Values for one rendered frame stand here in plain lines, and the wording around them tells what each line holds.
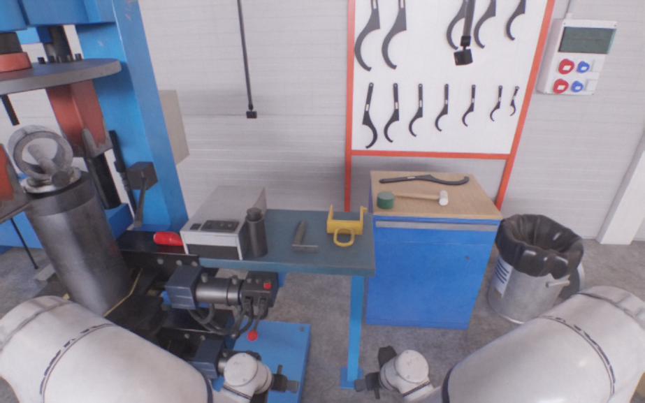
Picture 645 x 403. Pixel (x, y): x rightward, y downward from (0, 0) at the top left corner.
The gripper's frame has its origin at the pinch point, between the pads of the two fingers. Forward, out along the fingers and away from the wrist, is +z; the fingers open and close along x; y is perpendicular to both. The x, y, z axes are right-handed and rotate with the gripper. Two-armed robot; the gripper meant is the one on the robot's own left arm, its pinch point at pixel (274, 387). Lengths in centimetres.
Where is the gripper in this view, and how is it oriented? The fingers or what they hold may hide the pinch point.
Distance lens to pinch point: 130.0
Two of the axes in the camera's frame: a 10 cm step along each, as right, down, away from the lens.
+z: 1.8, 6.1, 7.8
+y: 0.9, -7.9, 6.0
